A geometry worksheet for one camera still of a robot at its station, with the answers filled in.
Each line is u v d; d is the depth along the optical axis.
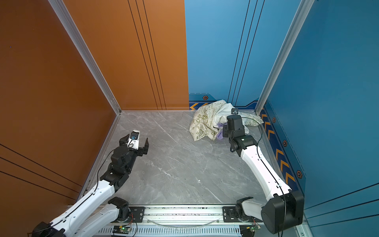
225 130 0.72
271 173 0.44
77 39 0.80
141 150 0.71
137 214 0.73
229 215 0.72
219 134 0.91
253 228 0.70
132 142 0.65
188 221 0.72
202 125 0.98
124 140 0.71
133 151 0.68
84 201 0.48
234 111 0.67
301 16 0.72
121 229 0.71
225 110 0.99
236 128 0.58
